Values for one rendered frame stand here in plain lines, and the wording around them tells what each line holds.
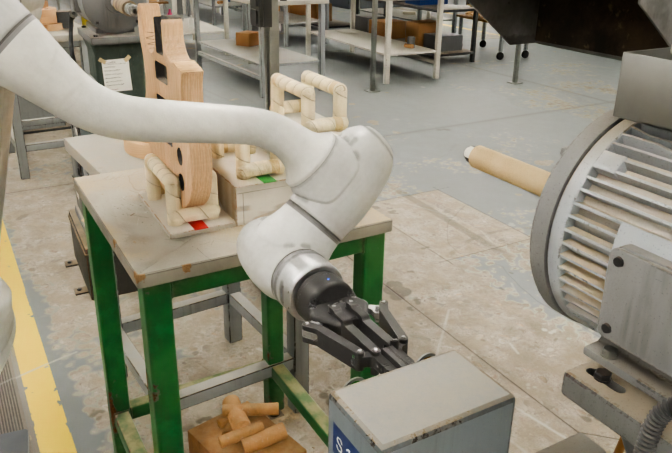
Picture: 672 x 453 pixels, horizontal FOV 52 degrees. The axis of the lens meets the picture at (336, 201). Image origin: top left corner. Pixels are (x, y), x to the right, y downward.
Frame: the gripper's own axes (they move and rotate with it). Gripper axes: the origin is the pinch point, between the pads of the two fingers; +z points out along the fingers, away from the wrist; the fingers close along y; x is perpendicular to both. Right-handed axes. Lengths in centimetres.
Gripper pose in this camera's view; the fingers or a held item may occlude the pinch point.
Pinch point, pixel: (403, 372)
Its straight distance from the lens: 81.8
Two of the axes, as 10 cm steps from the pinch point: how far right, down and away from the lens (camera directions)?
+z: 5.0, 3.3, -8.0
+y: -8.7, 1.7, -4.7
